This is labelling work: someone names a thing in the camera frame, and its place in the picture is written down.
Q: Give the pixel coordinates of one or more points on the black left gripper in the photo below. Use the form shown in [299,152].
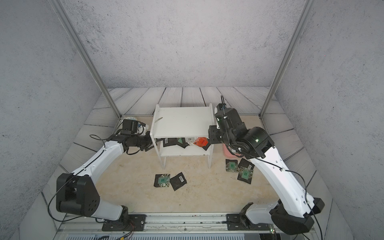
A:
[149,144]

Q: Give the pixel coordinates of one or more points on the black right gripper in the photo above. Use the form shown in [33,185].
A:
[213,134]

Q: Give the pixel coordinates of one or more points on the black barcode bag shelf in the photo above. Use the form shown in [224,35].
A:
[167,142]

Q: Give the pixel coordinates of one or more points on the red tea bag shelf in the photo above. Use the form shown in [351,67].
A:
[202,142]

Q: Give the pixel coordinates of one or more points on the green label tea bag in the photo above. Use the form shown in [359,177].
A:
[232,166]
[162,180]

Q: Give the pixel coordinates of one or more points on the green tea bag under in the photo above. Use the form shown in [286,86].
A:
[245,175]

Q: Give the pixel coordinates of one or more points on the black barcode tea bag top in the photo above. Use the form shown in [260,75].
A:
[178,181]

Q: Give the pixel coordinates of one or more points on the black barcode tea bag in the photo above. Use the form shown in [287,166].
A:
[245,164]
[178,181]

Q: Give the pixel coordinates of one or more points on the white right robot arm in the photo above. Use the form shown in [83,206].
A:
[295,211]

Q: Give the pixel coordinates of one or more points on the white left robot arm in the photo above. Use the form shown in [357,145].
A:
[77,193]

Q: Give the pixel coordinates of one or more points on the white two-tier shelf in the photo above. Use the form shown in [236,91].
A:
[181,122]

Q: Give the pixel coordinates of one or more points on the white tea bag lower shelf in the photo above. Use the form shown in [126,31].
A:
[190,141]

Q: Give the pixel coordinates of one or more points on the pink tray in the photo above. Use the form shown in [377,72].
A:
[228,154]

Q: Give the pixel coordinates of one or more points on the small patterned bowl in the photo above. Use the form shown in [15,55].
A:
[131,118]

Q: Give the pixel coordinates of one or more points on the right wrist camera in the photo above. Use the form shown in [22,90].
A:
[229,119]

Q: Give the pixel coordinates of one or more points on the metal base rail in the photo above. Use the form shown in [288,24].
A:
[176,226]

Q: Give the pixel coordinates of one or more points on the left metal frame post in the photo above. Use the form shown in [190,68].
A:
[69,28]

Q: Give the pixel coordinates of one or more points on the metal frame post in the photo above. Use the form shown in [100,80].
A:
[69,28]
[303,19]

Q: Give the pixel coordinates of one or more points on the right metal frame post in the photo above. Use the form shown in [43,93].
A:
[303,19]

